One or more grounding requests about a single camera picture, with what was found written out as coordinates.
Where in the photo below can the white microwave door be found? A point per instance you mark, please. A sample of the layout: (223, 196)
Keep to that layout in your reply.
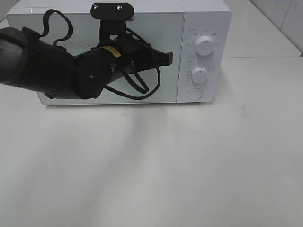
(163, 31)

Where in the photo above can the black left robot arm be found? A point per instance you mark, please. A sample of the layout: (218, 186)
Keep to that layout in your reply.
(29, 63)

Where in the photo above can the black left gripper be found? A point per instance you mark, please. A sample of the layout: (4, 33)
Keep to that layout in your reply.
(100, 66)

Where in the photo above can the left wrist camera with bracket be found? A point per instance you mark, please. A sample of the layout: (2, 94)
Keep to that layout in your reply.
(113, 17)

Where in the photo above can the lower white timer knob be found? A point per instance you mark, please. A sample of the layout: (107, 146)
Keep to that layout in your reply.
(199, 75)

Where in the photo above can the upper white power knob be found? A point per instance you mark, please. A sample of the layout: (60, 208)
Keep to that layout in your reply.
(204, 45)

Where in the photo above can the white microwave oven body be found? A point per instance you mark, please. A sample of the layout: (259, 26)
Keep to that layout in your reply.
(210, 17)

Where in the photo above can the round white door button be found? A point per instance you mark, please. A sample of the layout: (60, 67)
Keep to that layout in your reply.
(195, 94)

